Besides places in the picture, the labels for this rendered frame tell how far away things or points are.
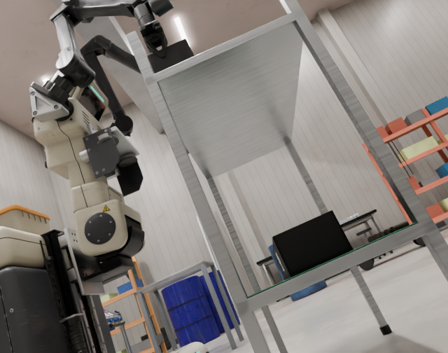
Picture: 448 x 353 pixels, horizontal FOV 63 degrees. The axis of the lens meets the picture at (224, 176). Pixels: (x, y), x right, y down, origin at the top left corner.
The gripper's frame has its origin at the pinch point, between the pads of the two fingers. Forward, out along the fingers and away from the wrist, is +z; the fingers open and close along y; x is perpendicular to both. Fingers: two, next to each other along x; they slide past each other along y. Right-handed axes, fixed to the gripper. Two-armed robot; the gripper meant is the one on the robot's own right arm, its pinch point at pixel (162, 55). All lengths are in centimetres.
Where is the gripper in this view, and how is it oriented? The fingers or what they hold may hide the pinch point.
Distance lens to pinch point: 122.0
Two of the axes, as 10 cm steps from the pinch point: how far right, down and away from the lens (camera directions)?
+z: 4.0, 8.6, -3.1
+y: 1.1, 3.0, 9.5
